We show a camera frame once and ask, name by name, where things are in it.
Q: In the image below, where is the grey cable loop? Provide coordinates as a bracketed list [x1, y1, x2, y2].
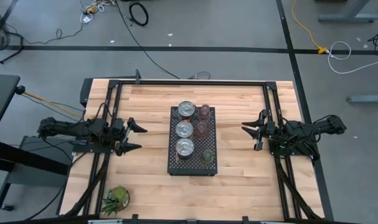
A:
[187, 71, 212, 80]

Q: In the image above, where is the black desk beam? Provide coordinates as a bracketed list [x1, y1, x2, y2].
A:
[0, 138, 70, 175]

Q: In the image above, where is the black aluminium table frame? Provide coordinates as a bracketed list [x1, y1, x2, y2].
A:
[59, 79, 334, 222]

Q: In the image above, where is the coiled black cable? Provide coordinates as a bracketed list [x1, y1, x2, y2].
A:
[128, 1, 149, 27]

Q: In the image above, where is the long black floor cable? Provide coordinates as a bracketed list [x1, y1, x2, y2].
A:
[115, 0, 181, 80]

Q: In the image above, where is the yellow extension cable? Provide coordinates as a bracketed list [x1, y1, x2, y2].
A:
[291, 0, 328, 55]

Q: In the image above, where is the green artificial succulent plant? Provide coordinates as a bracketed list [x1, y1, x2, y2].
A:
[100, 185, 131, 217]

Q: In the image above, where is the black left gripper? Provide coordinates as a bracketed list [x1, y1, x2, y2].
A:
[113, 117, 148, 156]

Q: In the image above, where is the thin black floor cable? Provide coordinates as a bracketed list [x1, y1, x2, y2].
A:
[22, 23, 83, 45]

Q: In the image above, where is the black corner plate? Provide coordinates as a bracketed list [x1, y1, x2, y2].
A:
[79, 77, 95, 108]

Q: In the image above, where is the white and yellow cable bundle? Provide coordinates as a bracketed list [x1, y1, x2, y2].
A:
[79, 0, 116, 25]

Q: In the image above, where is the green glass candlestick holder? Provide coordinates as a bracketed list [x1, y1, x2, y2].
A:
[200, 149, 215, 167]

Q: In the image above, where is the pink glass candlestick holder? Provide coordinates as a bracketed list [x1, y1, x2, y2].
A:
[197, 103, 213, 122]
[194, 121, 210, 141]

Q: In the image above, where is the black perforated metal riser shelf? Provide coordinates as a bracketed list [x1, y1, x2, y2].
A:
[167, 106, 218, 177]

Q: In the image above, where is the grey desk foot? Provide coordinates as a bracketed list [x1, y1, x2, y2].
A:
[346, 94, 378, 104]
[318, 0, 378, 24]

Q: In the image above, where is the black desk top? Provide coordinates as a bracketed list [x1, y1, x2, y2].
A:
[0, 73, 21, 139]

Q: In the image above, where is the black desk leg with caster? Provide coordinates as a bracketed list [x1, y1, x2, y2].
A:
[0, 182, 15, 212]

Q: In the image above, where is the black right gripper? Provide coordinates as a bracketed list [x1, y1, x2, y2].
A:
[241, 109, 277, 152]

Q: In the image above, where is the yellow rod with black knob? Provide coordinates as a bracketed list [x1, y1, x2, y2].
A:
[15, 85, 83, 118]

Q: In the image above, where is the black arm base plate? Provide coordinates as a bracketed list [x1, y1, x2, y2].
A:
[72, 130, 115, 154]
[267, 130, 314, 156]

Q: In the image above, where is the silver tin candle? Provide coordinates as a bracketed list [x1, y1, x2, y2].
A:
[175, 119, 195, 139]
[175, 138, 196, 161]
[177, 100, 197, 121]

